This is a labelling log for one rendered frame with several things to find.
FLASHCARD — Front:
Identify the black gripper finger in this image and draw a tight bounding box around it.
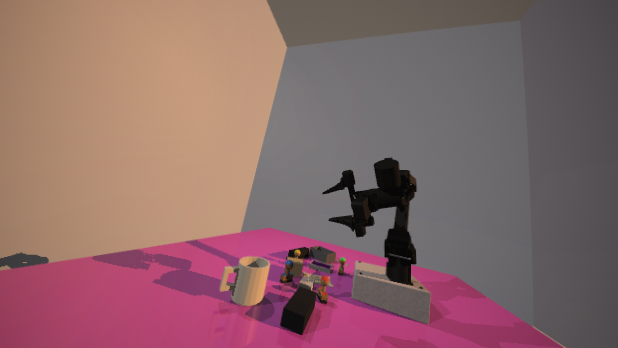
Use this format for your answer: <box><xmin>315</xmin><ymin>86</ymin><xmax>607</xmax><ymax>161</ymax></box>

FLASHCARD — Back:
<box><xmin>329</xmin><ymin>215</ymin><xmax>354</xmax><ymax>232</ymax></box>
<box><xmin>322</xmin><ymin>177</ymin><xmax>345</xmax><ymax>194</ymax></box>

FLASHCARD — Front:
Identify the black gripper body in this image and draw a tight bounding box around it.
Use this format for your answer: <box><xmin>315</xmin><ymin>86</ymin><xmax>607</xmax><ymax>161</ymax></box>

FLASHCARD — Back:
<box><xmin>342</xmin><ymin>170</ymin><xmax>382</xmax><ymax>237</ymax></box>

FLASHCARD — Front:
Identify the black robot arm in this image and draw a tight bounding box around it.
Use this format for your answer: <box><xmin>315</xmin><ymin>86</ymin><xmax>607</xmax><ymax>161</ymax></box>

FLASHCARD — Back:
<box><xmin>351</xmin><ymin>158</ymin><xmax>416</xmax><ymax>286</ymax></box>

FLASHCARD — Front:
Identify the beige mug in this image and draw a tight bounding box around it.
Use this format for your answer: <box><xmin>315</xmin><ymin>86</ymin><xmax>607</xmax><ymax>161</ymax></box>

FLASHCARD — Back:
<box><xmin>219</xmin><ymin>257</ymin><xmax>270</xmax><ymax>306</ymax></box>

